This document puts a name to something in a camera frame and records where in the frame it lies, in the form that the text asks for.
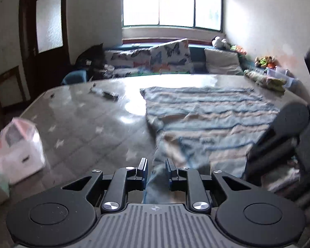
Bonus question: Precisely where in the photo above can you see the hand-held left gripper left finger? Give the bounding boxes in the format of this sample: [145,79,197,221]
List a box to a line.
[62,157,148,211]

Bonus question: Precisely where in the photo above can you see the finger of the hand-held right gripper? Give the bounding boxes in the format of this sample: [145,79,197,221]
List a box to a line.
[244,128,300,186]

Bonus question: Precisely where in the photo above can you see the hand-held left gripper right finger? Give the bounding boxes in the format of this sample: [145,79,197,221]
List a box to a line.
[165,159,248,211]

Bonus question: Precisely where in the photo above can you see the striped blue knit garment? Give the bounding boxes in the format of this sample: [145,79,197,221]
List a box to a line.
[139,86,281,204]

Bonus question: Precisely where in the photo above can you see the grey quilted star table cover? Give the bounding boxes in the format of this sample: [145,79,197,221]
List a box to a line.
[0,74,310,248]

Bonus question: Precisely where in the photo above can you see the clear plastic storage box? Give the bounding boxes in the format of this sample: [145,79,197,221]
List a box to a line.
[266,66,297,88]

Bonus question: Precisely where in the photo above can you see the folded yellow green cloth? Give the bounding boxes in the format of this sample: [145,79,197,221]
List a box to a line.
[244,68,287,92]

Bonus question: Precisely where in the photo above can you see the black and silver pen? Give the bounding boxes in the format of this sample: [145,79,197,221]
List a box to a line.
[89,86,119,101]

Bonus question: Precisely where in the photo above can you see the group of small plush toys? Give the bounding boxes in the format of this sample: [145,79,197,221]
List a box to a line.
[255,55,277,69]

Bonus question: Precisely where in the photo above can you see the grey pillow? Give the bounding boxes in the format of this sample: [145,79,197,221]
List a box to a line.
[204,47,244,75]

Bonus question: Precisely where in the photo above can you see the orange plush toy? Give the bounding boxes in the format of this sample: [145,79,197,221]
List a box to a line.
[231,45,247,56]

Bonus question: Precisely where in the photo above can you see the butterfly print cushion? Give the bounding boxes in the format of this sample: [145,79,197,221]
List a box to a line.
[105,49,153,76]
[150,38,193,74]

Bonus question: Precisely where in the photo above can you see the panda plush toy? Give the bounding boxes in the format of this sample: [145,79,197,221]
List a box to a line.
[212,36,231,49]

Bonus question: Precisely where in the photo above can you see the blue sofa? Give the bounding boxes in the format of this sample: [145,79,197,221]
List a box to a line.
[62,41,300,88]

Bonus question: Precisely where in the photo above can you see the black bag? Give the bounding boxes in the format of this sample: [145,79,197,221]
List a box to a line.
[75,43,106,80]

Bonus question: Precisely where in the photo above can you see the pink and white plastic bag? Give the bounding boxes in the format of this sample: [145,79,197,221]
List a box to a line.
[0,117,45,185]

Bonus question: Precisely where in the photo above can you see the dark wooden door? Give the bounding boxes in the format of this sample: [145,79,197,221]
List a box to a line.
[19,0,71,101]

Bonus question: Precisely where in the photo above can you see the dark wooden side desk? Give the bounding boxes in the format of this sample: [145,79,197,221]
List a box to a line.
[0,66,26,114]

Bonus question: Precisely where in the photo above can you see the green framed window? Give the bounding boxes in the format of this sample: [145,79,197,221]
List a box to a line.
[122,0,223,31]

